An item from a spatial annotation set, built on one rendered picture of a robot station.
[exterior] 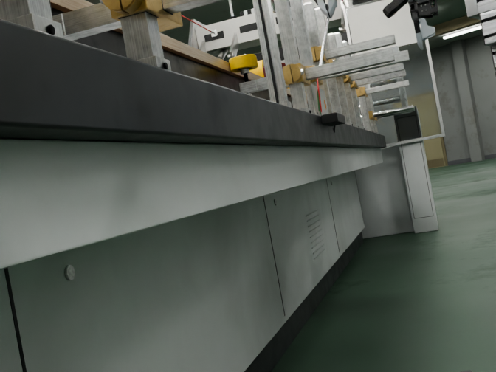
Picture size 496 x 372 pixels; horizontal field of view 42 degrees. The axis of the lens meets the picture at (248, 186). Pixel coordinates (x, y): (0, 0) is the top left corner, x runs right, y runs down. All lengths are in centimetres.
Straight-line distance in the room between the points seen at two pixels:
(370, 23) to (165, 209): 390
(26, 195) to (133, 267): 60
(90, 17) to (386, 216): 395
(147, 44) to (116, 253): 41
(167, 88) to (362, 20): 390
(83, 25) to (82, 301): 39
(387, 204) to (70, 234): 417
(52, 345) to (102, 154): 33
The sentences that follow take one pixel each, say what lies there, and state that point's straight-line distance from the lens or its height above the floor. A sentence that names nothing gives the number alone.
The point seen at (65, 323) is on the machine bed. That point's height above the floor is 40.
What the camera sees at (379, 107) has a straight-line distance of 453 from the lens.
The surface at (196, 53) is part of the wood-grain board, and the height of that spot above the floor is 89.
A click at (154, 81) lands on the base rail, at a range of 73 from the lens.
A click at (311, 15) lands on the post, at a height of 108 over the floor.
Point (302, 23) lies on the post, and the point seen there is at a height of 100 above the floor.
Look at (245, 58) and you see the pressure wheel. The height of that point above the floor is 89.
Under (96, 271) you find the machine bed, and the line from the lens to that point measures 102.
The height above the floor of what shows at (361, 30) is 144.
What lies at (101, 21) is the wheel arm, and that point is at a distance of 89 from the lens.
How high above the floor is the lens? 55
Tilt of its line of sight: level
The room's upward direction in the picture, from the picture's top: 10 degrees counter-clockwise
